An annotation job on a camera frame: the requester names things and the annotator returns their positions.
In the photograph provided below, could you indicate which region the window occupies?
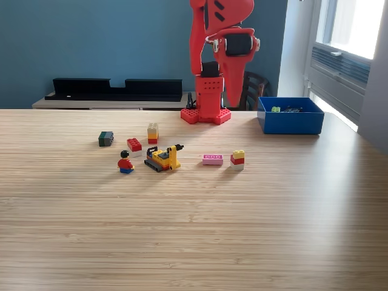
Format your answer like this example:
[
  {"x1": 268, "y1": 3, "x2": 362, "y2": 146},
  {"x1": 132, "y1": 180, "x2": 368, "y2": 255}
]
[{"x1": 315, "y1": 0, "x2": 386, "y2": 60}]

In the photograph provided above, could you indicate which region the dark green grey brick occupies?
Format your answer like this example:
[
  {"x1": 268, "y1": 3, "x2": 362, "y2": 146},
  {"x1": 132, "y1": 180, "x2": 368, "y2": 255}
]
[{"x1": 98, "y1": 131, "x2": 115, "y2": 147}]

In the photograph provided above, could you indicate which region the grey window vent unit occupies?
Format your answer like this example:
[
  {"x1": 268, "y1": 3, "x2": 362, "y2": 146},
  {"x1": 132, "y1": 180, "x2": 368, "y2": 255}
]
[{"x1": 306, "y1": 42, "x2": 372, "y2": 122}]

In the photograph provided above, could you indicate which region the tan yellow red brick stack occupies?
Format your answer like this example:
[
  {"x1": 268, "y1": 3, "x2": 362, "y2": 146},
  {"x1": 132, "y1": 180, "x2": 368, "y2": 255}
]
[{"x1": 147, "y1": 122, "x2": 159, "y2": 144}]

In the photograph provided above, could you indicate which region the pink flat brick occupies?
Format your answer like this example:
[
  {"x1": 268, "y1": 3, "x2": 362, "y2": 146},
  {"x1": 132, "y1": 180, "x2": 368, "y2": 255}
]
[{"x1": 202, "y1": 154, "x2": 224, "y2": 166}]

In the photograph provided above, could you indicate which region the toy figure red shirt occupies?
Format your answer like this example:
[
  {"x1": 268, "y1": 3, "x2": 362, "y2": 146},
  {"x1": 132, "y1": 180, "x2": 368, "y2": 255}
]
[{"x1": 117, "y1": 150, "x2": 136, "y2": 175}]

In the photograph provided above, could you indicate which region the yellow red white brick stack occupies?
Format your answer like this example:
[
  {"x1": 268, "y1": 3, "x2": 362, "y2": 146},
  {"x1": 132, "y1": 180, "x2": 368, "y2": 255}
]
[{"x1": 230, "y1": 149, "x2": 246, "y2": 171}]

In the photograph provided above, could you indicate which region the yellow toy digger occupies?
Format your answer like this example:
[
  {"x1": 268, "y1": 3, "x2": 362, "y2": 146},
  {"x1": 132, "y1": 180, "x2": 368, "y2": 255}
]
[{"x1": 144, "y1": 144, "x2": 185, "y2": 173}]

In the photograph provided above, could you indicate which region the dark wooden chair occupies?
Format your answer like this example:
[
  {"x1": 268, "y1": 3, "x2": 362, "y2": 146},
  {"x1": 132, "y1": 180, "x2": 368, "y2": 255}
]
[{"x1": 241, "y1": 70, "x2": 270, "y2": 112}]

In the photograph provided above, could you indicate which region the blue plastic bin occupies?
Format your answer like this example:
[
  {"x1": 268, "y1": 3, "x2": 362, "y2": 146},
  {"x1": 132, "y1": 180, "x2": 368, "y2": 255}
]
[{"x1": 257, "y1": 96, "x2": 325, "y2": 135}]

